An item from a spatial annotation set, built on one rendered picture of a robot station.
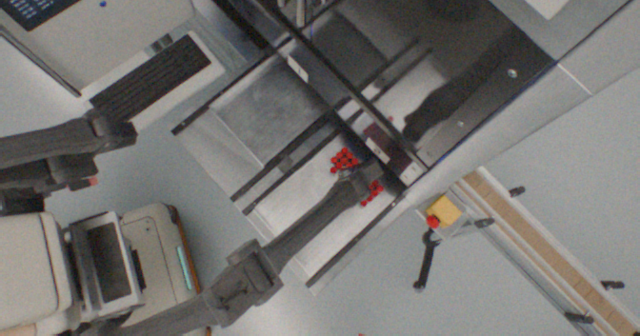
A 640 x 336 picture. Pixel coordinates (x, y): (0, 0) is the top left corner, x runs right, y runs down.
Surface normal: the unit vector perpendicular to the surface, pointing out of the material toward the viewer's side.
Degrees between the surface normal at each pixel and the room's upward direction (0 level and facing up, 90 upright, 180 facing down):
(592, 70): 90
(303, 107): 0
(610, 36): 90
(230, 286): 37
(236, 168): 0
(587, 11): 90
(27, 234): 42
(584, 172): 0
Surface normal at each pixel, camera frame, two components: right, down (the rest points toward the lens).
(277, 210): 0.04, -0.25
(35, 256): 0.66, -0.41
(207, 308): -0.32, 0.26
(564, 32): -0.73, 0.65
